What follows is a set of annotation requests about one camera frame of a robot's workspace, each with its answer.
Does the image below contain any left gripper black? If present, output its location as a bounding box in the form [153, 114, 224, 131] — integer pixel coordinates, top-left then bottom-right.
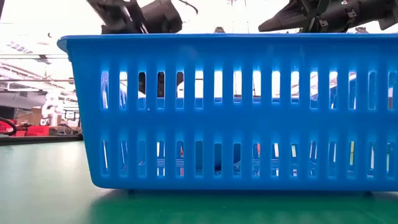
[141, 0, 183, 34]

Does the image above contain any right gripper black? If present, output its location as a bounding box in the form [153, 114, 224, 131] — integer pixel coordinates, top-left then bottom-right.
[258, 0, 398, 34]

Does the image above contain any blue plastic basket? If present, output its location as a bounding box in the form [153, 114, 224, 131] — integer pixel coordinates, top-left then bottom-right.
[57, 33, 398, 192]

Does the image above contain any white robot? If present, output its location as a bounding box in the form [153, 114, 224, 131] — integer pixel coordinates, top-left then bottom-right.
[42, 90, 65, 125]

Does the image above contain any brown cardboard box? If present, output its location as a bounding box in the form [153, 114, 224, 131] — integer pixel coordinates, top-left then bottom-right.
[17, 107, 43, 126]

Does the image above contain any red crate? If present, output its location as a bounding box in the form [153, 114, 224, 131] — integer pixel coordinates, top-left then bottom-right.
[26, 125, 50, 137]

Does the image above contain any red machine with black hoop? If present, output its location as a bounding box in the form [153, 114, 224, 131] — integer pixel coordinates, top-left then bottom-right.
[0, 116, 18, 137]

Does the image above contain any green table mat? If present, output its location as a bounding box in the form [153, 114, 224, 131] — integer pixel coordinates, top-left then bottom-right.
[0, 141, 398, 224]

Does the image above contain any black table frame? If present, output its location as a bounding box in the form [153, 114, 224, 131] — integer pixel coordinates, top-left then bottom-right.
[0, 134, 84, 146]

